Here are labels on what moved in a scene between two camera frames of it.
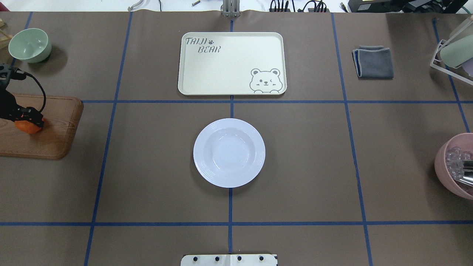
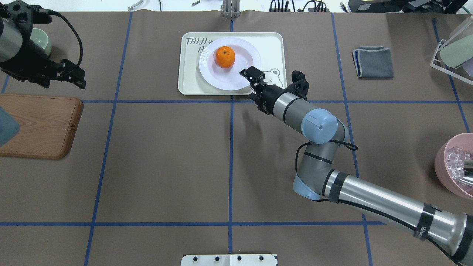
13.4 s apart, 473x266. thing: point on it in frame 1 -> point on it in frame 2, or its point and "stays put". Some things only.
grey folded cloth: x=373 y=62 stays put
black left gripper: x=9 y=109 -> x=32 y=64
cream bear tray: x=232 y=63 stays put
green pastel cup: x=457 y=53 stays put
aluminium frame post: x=231 y=8 stays put
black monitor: x=432 y=6 stays put
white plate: x=229 y=152 -> x=222 y=59
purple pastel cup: x=468 y=67 stays put
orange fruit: x=25 y=126 -> x=225 y=57
